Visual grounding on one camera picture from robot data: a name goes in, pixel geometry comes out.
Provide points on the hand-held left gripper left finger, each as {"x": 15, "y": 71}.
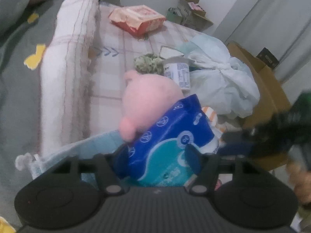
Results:
{"x": 117, "y": 160}

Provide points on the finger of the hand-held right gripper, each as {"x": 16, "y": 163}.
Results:
{"x": 237, "y": 136}
{"x": 237, "y": 150}

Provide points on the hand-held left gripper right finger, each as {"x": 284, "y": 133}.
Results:
{"x": 193, "y": 157}

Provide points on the blue quilted towel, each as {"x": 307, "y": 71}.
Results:
{"x": 92, "y": 145}

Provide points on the blue tissue pack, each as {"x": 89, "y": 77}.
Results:
{"x": 170, "y": 136}

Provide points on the large cardboard box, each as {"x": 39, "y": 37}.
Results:
{"x": 267, "y": 97}

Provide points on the pink plush doll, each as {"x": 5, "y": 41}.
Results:
{"x": 150, "y": 97}

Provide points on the white rounded packet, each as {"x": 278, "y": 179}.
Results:
{"x": 170, "y": 51}

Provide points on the person's right hand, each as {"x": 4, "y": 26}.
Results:
{"x": 300, "y": 182}

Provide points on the orange striped cloth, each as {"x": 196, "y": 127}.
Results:
{"x": 211, "y": 117}

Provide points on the white plastic bag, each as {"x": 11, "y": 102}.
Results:
{"x": 223, "y": 77}

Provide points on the dark printed box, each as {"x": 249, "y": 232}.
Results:
{"x": 268, "y": 58}

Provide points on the pink plaid bedsheet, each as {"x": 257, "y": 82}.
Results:
{"x": 111, "y": 77}

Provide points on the white labelled jar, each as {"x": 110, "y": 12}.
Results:
{"x": 178, "y": 74}

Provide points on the green floral scrunchie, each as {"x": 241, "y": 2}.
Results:
{"x": 148, "y": 63}

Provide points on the white ruffled blanket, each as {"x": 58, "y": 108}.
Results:
{"x": 65, "y": 65}

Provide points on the small open cardboard box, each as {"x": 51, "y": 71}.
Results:
{"x": 194, "y": 14}

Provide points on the grey duck print bedsheet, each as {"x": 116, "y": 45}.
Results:
{"x": 14, "y": 77}

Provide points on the green bag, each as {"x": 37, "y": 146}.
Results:
{"x": 173, "y": 15}

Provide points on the red tissue pack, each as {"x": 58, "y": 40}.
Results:
{"x": 138, "y": 17}

